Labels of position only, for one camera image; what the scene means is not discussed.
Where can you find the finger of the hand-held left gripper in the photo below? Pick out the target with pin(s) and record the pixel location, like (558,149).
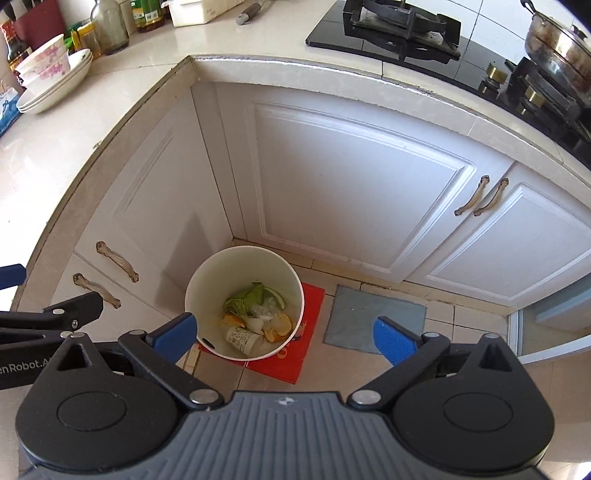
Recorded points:
(69,314)
(11,277)

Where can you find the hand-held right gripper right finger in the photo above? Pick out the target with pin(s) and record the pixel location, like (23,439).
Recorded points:
(395,341)

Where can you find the wide white cabinet door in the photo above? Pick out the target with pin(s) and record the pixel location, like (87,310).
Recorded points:
(346,184)

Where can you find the clear plastic bag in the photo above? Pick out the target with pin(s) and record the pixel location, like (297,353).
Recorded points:
(264,314)

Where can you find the white plastic container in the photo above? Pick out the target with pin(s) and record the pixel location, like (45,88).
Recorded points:
(198,11)

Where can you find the steel pot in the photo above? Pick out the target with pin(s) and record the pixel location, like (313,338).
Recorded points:
(558,41)

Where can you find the clear glass bottle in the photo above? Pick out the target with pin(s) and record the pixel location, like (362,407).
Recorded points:
(110,27)

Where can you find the dark red knife block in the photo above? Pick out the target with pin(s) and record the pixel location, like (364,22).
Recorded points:
(41,18)

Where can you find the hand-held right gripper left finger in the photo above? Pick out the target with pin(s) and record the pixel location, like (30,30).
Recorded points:
(178,337)

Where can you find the white plate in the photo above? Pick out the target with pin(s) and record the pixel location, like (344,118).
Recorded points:
(78,69)
(55,102)
(44,110)

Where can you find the black gas stove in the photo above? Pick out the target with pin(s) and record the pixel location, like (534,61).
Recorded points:
(392,32)

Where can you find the green-label jar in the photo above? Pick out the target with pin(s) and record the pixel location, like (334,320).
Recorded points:
(154,16)

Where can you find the small glass jar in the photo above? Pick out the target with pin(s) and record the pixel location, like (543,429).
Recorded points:
(88,41)

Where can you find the large cabbage leaf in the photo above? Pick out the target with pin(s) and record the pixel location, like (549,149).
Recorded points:
(249,297)

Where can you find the dark vinegar bottle red label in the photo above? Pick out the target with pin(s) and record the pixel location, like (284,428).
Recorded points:
(11,46)

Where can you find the red floor mat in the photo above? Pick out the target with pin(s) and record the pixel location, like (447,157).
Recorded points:
(310,323)

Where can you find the grey floor mat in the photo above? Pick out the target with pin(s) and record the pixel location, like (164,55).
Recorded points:
(355,318)

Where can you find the printed paper cup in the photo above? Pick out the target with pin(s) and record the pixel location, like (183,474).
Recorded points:
(242,342)

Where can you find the blue and white salt bag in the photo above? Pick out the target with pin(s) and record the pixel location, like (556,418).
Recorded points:
(8,113)

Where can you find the white trash bin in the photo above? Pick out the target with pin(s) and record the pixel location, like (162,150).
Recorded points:
(240,267)

